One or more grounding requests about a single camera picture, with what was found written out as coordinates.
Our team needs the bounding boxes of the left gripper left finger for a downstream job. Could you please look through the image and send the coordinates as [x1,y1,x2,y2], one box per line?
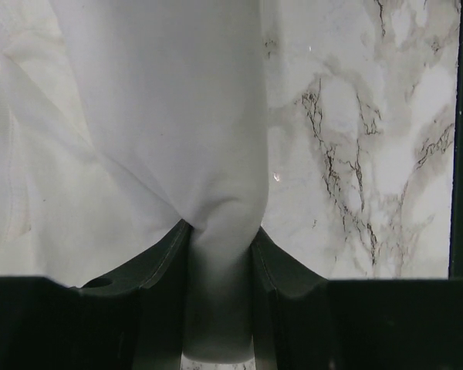
[0,222,191,369]

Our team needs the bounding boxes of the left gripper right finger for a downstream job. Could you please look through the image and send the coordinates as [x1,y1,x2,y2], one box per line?
[250,230,463,369]

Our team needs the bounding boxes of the white printed t shirt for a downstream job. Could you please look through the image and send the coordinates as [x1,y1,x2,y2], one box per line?
[0,1,269,364]

